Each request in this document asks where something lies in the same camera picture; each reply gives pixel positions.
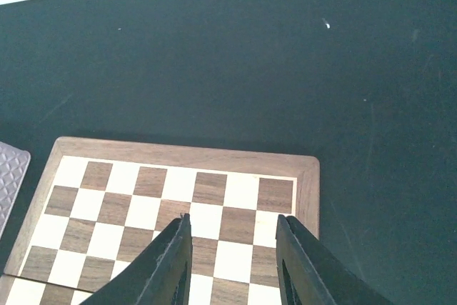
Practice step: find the wooden chessboard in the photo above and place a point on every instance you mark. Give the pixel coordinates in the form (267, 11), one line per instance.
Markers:
(100, 203)

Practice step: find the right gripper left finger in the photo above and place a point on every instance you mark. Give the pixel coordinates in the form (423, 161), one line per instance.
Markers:
(160, 274)

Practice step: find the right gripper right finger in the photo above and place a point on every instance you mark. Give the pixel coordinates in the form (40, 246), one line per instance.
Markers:
(308, 273)

